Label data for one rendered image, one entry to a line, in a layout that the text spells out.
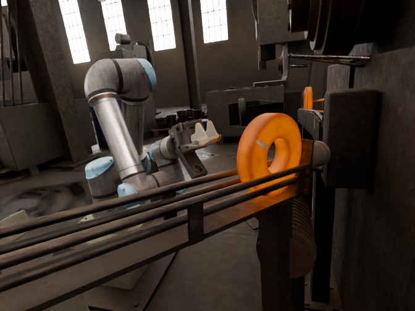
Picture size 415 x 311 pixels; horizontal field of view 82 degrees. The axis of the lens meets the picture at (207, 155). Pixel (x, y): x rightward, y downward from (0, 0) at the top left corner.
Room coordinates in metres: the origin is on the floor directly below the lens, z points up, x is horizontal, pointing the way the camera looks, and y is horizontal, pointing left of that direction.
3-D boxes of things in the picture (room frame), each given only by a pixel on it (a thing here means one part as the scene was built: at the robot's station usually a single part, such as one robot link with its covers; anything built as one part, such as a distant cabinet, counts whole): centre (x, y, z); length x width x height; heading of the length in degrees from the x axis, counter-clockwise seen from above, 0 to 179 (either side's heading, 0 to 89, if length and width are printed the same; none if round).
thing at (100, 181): (0.97, 0.45, 0.52); 0.13 x 0.12 x 0.14; 129
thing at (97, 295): (0.96, 0.45, 0.13); 0.40 x 0.40 x 0.26; 73
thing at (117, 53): (4.42, 1.24, 0.75); 0.70 x 0.48 x 1.50; 161
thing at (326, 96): (0.57, -0.35, 0.68); 0.11 x 0.08 x 0.24; 71
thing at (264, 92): (3.62, -0.65, 0.39); 1.03 x 0.83 x 0.79; 75
